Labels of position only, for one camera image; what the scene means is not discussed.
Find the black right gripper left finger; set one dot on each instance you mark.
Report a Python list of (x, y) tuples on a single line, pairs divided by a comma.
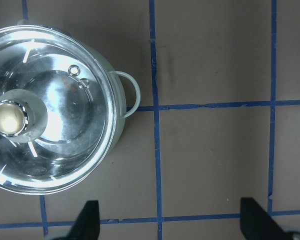
[(87, 224)]

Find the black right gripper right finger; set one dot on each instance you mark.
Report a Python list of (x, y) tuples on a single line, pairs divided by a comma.
[(256, 224)]

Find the brown paper table mat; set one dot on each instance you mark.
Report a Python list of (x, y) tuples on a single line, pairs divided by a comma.
[(219, 118)]

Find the pale green steel pot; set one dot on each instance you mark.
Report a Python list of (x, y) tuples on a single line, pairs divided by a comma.
[(120, 105)]

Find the glass pot lid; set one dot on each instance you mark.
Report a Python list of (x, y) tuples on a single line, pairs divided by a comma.
[(25, 167)]

